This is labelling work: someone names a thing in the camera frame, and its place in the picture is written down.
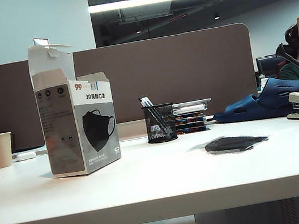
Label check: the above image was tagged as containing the grey white mask box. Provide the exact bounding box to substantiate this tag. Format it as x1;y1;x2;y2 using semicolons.
24;27;125;182

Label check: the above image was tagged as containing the black mask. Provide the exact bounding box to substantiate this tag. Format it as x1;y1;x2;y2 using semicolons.
186;128;271;162

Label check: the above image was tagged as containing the colourful flat box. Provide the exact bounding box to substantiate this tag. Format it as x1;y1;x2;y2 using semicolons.
174;116;207;130
176;124;212;136
173;109;207;122

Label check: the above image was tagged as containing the black pen with white cap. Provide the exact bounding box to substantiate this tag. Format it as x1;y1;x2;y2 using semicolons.
138;93;172;142
143;93;176;142

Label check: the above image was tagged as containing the black mesh pen holder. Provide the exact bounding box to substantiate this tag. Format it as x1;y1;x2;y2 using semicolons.
141;101;180;145

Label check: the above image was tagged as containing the clear plastic case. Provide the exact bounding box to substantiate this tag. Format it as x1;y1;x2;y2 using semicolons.
171;96;213;116

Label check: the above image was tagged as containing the brown desk partition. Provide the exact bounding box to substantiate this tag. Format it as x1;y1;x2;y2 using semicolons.
0;21;263;154

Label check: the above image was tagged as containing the silver laptop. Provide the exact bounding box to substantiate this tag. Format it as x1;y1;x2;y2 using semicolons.
11;143;48;160

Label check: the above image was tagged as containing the blue foam slipper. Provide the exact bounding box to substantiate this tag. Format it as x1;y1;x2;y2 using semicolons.
208;73;299;129

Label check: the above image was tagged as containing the computer monitor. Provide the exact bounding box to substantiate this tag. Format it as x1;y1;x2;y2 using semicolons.
255;52;291;82

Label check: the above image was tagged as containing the seated person in green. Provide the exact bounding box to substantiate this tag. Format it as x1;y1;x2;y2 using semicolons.
270;23;299;88

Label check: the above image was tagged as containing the black office chair headrest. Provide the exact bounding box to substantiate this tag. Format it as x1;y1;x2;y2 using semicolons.
273;39;299;71

